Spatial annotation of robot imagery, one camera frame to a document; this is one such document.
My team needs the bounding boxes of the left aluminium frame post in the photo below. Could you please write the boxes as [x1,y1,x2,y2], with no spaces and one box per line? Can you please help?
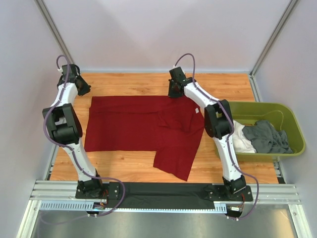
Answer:
[34,0,75,64]

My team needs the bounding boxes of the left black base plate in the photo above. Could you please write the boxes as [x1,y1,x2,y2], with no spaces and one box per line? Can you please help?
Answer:
[75,182,123,201]

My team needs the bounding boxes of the slotted cable duct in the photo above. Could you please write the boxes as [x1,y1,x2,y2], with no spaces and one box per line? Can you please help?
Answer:
[39,201,227,214]

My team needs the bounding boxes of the red t-shirt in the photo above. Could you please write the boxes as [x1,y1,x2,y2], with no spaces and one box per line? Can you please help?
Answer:
[84,96,205,181]

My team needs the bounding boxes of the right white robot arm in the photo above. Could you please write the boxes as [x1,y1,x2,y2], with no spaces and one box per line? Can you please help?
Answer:
[168,67,246,200]

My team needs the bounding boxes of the white t-shirt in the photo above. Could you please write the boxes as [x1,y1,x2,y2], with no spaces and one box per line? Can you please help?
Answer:
[232,120,256,153]

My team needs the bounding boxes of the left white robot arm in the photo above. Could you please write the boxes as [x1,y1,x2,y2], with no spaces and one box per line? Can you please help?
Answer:
[42,64,105,199]

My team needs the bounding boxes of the black cloth strip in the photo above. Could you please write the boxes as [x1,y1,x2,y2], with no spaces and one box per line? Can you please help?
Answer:
[107,182,215,209]

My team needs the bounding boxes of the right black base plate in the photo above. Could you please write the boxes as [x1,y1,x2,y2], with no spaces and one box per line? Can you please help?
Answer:
[204,184,253,202]

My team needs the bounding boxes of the aluminium mounting rail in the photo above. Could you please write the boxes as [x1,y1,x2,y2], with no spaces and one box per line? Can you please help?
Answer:
[30,180,301,205]

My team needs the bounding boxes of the grey t-shirt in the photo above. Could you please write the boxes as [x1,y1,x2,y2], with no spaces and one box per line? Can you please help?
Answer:
[242,120,293,154]

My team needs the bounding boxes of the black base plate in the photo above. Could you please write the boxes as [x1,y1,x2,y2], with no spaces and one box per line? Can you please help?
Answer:
[75,182,123,201]
[204,184,253,202]

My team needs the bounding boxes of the green plastic bin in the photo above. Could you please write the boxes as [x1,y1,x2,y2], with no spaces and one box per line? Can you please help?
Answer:
[229,101,306,162]

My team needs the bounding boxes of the aluminium frame post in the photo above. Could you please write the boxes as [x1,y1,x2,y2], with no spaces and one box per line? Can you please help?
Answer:
[34,0,75,64]
[250,0,300,77]

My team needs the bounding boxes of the right aluminium frame post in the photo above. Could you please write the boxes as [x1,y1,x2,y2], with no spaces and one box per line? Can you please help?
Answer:
[250,0,300,77]

